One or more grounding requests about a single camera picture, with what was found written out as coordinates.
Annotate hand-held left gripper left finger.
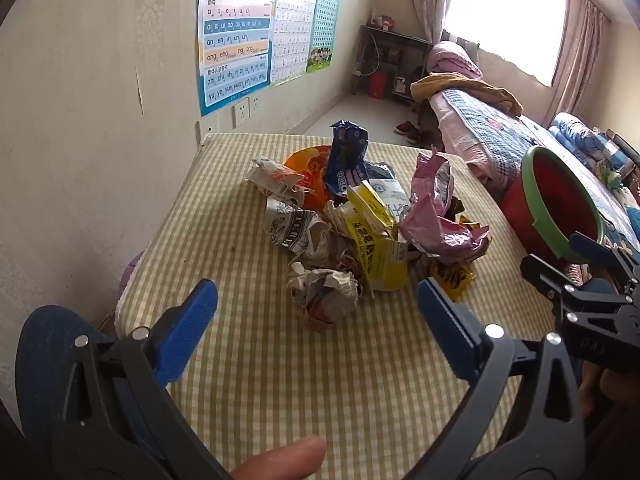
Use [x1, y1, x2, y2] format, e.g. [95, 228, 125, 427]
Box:
[52, 279, 233, 480]

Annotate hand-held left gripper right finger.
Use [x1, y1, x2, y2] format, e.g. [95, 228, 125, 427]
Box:
[405, 279, 586, 480]

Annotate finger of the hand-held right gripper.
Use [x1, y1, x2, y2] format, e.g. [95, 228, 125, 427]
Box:
[570, 232, 640, 286]
[521, 255, 640, 375]

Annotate yellow black small wrapper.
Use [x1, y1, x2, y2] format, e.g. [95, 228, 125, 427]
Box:
[429, 259, 474, 302]

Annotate red bucket with green rim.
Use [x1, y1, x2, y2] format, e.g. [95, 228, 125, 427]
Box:
[500, 145, 607, 266]

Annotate yellow medicine packet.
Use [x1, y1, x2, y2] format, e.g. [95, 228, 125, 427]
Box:
[337, 182, 409, 293]

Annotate pink foil bag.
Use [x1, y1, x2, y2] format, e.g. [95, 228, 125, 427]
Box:
[399, 146, 492, 264]

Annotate brown paper cupcake liner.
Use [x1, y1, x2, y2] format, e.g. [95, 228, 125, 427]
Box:
[301, 305, 337, 334]

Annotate paper ball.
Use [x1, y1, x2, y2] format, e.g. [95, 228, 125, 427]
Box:
[286, 264, 362, 318]

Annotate white paper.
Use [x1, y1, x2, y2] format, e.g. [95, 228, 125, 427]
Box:
[299, 219, 353, 272]

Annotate light blue tissue packet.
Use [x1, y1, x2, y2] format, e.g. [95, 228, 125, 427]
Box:
[367, 162, 412, 221]

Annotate white red wrapper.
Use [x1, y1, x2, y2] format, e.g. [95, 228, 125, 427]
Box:
[246, 156, 307, 207]

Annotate blue cookie wrapper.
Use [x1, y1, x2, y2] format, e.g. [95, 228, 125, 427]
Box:
[325, 120, 371, 198]

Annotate orange plastic wrapper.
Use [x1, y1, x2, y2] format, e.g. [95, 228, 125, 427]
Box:
[284, 145, 332, 212]

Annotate person's right hand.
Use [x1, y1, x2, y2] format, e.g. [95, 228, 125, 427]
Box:
[579, 362, 640, 421]

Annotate person's left hand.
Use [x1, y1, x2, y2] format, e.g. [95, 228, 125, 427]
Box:
[230, 435, 327, 480]

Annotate lilac cloth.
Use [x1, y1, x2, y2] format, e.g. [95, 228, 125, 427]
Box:
[119, 251, 147, 307]

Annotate dark padded headboard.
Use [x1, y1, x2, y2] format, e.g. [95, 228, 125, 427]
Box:
[605, 130, 640, 167]

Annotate blue folded bedding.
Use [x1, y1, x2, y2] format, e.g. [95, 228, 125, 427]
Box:
[550, 112, 636, 171]

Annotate bed with patchwork quilt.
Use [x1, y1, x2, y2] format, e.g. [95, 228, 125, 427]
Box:
[440, 89, 640, 261]

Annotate pink bedsheet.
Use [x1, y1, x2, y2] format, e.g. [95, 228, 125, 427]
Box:
[429, 95, 507, 192]

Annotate mustard brown blanket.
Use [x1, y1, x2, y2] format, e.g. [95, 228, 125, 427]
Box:
[411, 72, 523, 116]

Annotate pink rolled duvet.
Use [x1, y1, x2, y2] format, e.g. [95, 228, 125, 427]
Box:
[426, 41, 483, 81]

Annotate bright window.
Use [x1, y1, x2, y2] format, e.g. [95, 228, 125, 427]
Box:
[442, 0, 571, 86]

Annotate dark metal rack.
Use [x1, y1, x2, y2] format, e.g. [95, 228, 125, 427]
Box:
[352, 25, 433, 106]

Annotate white character chart poster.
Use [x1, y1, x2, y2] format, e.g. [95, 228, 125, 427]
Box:
[270, 0, 321, 88]

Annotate green number chart poster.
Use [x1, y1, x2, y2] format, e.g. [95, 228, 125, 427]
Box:
[306, 0, 342, 73]

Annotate white wall plate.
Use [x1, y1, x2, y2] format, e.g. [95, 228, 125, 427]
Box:
[197, 112, 219, 142]

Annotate blue phonics wall poster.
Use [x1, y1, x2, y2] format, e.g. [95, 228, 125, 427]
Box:
[197, 0, 278, 117]

